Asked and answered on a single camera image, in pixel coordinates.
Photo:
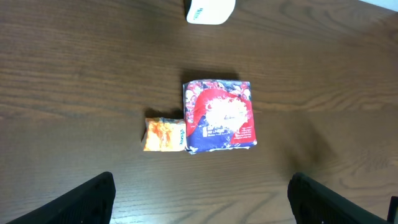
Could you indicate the red purple sanitary pad pack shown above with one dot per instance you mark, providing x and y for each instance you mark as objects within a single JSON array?
[{"x": 218, "y": 115}]

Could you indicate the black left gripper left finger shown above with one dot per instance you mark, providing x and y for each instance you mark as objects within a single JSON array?
[{"x": 90, "y": 202}]

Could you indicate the small orange tissue pack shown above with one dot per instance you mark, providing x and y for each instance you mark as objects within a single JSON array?
[{"x": 165, "y": 135}]

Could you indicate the white barcode scanner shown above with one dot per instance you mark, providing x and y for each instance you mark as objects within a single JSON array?
[{"x": 209, "y": 12}]

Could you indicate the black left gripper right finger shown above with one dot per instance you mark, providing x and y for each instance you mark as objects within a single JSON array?
[{"x": 312, "y": 202}]

